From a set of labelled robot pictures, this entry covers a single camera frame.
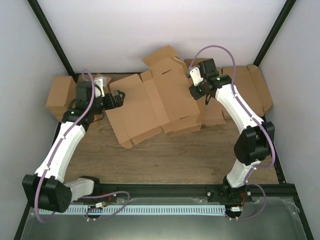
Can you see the black frame post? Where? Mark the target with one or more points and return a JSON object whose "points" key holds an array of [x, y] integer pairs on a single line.
{"points": [[42, 19], [278, 23]]}

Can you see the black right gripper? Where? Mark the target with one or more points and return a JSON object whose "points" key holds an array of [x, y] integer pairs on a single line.
{"points": [[200, 96]]}

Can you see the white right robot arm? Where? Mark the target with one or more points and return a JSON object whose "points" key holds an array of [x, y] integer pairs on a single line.
{"points": [[256, 136]]}

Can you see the light blue slotted cable duct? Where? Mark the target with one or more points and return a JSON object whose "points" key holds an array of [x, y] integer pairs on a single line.
{"points": [[202, 210]]}

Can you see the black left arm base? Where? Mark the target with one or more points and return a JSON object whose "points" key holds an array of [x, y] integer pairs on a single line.
{"points": [[99, 190]]}

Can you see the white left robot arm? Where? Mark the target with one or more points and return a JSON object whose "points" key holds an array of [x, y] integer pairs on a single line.
{"points": [[46, 188]]}

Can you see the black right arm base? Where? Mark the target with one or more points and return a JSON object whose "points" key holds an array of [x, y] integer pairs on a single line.
{"points": [[225, 194]]}

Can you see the tilted small cardboard box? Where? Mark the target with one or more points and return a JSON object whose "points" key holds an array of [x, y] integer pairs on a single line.
{"points": [[105, 82]]}

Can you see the tall folded cardboard box stack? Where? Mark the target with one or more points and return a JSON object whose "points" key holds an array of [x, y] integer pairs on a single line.
{"points": [[62, 92]]}

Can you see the black right frame post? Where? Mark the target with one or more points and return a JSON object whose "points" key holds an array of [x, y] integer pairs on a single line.
{"points": [[278, 23]]}

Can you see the black left frame post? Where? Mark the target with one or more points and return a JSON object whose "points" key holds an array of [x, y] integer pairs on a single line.
{"points": [[42, 19]]}

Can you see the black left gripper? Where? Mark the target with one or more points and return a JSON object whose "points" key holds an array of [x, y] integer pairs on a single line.
{"points": [[119, 102]]}

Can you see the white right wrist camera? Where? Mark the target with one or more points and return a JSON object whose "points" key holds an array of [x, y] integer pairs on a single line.
{"points": [[195, 75]]}

